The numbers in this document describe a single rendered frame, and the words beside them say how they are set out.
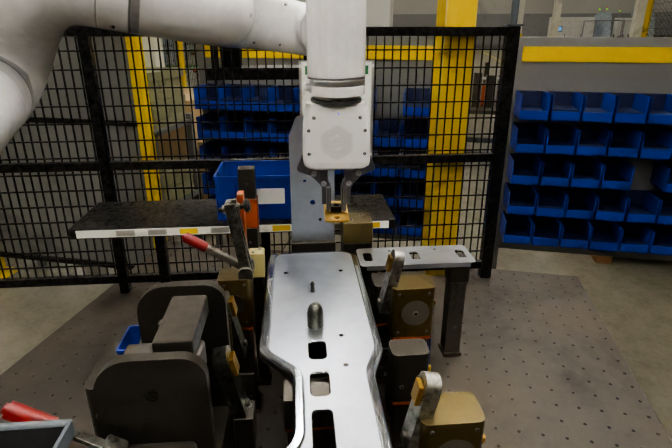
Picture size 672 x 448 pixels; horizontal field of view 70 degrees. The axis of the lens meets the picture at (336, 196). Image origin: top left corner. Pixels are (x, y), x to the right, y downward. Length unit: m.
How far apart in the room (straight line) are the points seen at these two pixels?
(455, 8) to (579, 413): 1.13
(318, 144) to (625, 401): 1.02
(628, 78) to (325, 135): 2.24
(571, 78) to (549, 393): 1.74
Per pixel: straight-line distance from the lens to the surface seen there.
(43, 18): 0.64
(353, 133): 0.71
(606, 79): 2.77
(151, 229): 1.41
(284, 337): 0.94
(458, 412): 0.75
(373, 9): 7.18
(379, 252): 1.25
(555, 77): 2.71
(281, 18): 0.76
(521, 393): 1.35
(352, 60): 0.68
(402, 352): 0.92
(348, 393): 0.82
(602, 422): 1.35
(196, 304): 0.70
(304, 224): 1.29
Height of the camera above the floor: 1.55
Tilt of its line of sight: 19 degrees down
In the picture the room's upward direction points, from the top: straight up
